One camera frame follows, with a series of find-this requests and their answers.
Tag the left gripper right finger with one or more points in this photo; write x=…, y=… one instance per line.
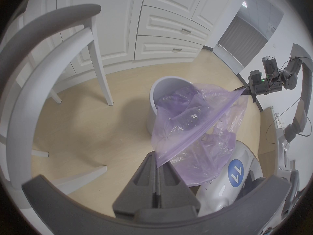
x=181, y=199

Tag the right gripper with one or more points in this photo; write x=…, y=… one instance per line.
x=269, y=89

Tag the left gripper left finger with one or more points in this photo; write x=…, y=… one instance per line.
x=127, y=199

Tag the purple plastic bag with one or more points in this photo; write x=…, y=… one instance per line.
x=185, y=121

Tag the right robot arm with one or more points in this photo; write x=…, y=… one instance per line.
x=288, y=76

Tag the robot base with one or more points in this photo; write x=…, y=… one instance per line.
x=220, y=187

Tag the white trash bin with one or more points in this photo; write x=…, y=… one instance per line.
x=156, y=92

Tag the white wardrobe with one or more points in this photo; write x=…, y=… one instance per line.
x=166, y=21

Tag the white chair with grey cushions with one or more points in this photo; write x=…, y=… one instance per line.
x=29, y=87

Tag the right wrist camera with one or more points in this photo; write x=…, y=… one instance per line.
x=254, y=76

